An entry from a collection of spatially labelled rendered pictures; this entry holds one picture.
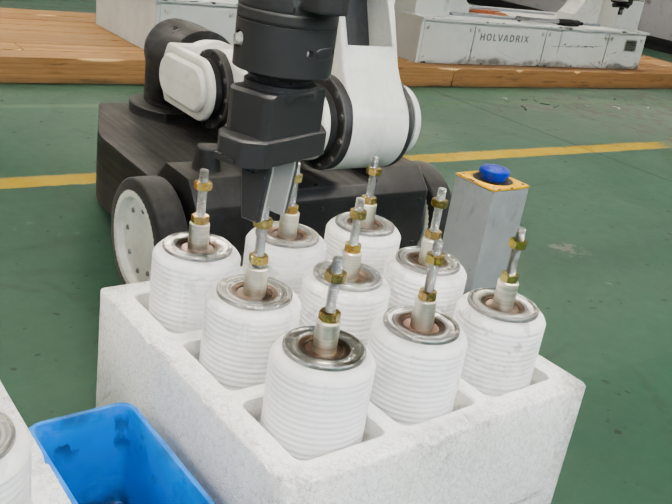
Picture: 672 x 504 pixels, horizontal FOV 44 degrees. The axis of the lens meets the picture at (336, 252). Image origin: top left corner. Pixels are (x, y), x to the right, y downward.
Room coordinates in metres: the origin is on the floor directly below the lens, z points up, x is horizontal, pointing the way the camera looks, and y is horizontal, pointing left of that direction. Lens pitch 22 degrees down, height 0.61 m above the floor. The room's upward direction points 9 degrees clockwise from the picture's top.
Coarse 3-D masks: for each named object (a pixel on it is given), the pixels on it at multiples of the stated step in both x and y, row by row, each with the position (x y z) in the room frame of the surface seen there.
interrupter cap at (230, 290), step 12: (228, 276) 0.76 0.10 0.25; (240, 276) 0.77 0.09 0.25; (216, 288) 0.73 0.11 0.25; (228, 288) 0.73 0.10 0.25; (240, 288) 0.74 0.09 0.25; (276, 288) 0.75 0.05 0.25; (288, 288) 0.75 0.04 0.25; (228, 300) 0.71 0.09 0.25; (240, 300) 0.71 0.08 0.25; (252, 300) 0.72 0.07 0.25; (264, 300) 0.72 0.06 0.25; (276, 300) 0.72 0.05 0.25; (288, 300) 0.73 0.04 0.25
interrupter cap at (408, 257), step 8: (408, 248) 0.92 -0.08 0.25; (416, 248) 0.92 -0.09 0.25; (400, 256) 0.89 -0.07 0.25; (408, 256) 0.89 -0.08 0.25; (416, 256) 0.90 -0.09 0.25; (448, 256) 0.91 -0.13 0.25; (400, 264) 0.87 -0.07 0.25; (408, 264) 0.86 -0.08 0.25; (416, 264) 0.87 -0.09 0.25; (448, 264) 0.89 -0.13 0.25; (456, 264) 0.89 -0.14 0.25; (424, 272) 0.85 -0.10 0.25; (440, 272) 0.86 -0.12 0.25; (448, 272) 0.86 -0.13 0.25; (456, 272) 0.87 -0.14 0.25
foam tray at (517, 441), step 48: (144, 288) 0.85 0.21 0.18; (144, 336) 0.75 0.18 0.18; (192, 336) 0.76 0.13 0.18; (144, 384) 0.74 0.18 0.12; (192, 384) 0.67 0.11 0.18; (576, 384) 0.79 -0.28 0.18; (192, 432) 0.66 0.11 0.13; (240, 432) 0.61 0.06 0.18; (384, 432) 0.64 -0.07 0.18; (432, 432) 0.66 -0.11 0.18; (480, 432) 0.68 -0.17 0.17; (528, 432) 0.74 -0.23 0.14; (240, 480) 0.59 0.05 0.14; (288, 480) 0.55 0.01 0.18; (336, 480) 0.57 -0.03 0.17; (384, 480) 0.61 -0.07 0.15; (432, 480) 0.65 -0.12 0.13; (480, 480) 0.70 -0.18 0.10; (528, 480) 0.75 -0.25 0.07
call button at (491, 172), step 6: (480, 168) 1.06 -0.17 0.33; (486, 168) 1.05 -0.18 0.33; (492, 168) 1.05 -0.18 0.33; (498, 168) 1.06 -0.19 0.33; (504, 168) 1.06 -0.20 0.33; (486, 174) 1.04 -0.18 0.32; (492, 174) 1.04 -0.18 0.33; (498, 174) 1.04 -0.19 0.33; (504, 174) 1.04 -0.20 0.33; (492, 180) 1.04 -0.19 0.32; (498, 180) 1.04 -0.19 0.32; (504, 180) 1.05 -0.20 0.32
